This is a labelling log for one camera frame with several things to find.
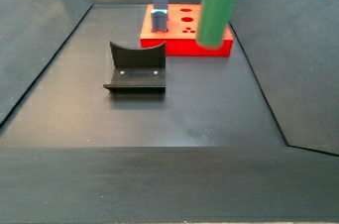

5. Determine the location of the red peg board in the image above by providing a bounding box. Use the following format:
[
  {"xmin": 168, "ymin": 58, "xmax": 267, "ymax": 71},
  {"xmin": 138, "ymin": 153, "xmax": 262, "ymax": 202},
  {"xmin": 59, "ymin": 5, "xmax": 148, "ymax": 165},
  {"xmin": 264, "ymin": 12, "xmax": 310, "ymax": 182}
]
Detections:
[{"xmin": 139, "ymin": 4, "xmax": 234, "ymax": 56}]

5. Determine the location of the green round cylinder peg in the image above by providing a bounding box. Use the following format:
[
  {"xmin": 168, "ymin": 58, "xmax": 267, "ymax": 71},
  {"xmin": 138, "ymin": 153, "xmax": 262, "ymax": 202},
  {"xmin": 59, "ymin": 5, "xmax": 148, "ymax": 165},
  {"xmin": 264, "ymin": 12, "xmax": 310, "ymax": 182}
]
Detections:
[{"xmin": 196, "ymin": 0, "xmax": 236, "ymax": 49}]

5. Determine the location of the black curved holder stand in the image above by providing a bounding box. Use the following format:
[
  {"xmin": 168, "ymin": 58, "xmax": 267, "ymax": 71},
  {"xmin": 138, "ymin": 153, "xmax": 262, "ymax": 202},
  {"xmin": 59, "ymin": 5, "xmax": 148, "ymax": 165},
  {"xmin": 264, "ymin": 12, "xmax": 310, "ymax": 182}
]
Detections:
[{"xmin": 103, "ymin": 43, "xmax": 166, "ymax": 92}]

